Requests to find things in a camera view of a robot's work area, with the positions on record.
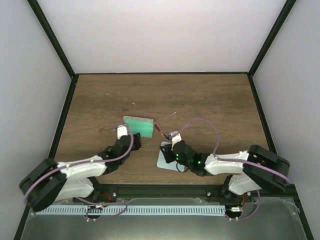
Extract light blue cleaning cloth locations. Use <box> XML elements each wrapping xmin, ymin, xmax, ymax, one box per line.
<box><xmin>156</xmin><ymin>150</ymin><xmax>188</xmax><ymax>173</ymax></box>

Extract pink sunglasses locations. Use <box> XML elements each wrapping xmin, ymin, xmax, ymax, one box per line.
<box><xmin>153</xmin><ymin>111</ymin><xmax>177</xmax><ymax>140</ymax></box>

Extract grey glasses case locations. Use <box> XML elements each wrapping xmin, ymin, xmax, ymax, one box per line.
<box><xmin>122</xmin><ymin>115</ymin><xmax>154</xmax><ymax>138</ymax></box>

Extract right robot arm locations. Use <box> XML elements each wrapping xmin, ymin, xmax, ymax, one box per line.
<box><xmin>159</xmin><ymin>140</ymin><xmax>291</xmax><ymax>202</ymax></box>

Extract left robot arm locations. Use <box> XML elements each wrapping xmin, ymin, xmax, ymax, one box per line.
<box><xmin>19</xmin><ymin>132</ymin><xmax>142</xmax><ymax>212</ymax></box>

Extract clear plastic sheet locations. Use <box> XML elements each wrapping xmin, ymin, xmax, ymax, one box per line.
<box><xmin>22</xmin><ymin>197</ymin><xmax>306</xmax><ymax>240</ymax></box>

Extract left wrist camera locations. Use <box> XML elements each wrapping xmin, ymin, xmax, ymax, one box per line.
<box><xmin>116</xmin><ymin>125</ymin><xmax>128</xmax><ymax>140</ymax></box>

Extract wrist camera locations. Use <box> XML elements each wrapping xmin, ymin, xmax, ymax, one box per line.
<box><xmin>168</xmin><ymin>131</ymin><xmax>182</xmax><ymax>145</ymax></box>
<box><xmin>116</xmin><ymin>125</ymin><xmax>128</xmax><ymax>140</ymax></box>

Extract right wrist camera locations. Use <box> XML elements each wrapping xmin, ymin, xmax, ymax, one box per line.
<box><xmin>168</xmin><ymin>131</ymin><xmax>182</xmax><ymax>145</ymax></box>

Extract black aluminium frame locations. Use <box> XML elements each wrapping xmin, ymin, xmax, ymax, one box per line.
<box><xmin>12</xmin><ymin>0</ymin><xmax>316</xmax><ymax>240</ymax></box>

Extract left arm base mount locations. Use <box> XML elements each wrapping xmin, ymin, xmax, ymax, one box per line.
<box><xmin>81</xmin><ymin>184</ymin><xmax>118</xmax><ymax>203</ymax></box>

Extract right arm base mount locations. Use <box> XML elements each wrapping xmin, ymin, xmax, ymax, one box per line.
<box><xmin>205</xmin><ymin>184</ymin><xmax>252</xmax><ymax>205</ymax></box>

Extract light blue slotted cable duct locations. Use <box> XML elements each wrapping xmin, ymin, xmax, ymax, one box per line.
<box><xmin>37</xmin><ymin>205</ymin><xmax>226</xmax><ymax>217</ymax></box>

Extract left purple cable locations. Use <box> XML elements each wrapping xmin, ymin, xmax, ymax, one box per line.
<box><xmin>23</xmin><ymin>123</ymin><xmax>134</xmax><ymax>205</ymax></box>

